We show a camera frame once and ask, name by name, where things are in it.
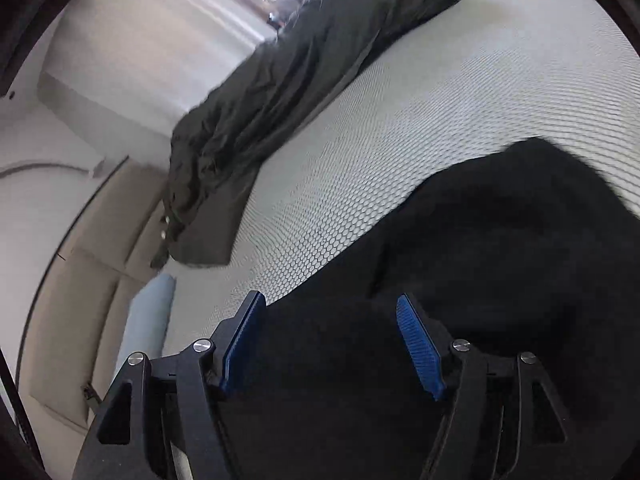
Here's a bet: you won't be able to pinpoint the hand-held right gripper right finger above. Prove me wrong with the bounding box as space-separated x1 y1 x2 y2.
396 294 583 480

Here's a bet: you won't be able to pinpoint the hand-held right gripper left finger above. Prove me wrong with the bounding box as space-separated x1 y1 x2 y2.
72 291 267 480

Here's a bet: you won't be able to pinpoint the black pants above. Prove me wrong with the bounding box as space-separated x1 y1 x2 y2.
215 137 632 480

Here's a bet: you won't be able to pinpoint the light blue cloth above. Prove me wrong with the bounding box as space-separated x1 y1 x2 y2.
114 274 177 376

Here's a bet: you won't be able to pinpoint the dark green garment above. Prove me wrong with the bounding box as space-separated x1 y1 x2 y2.
150 0 463 268

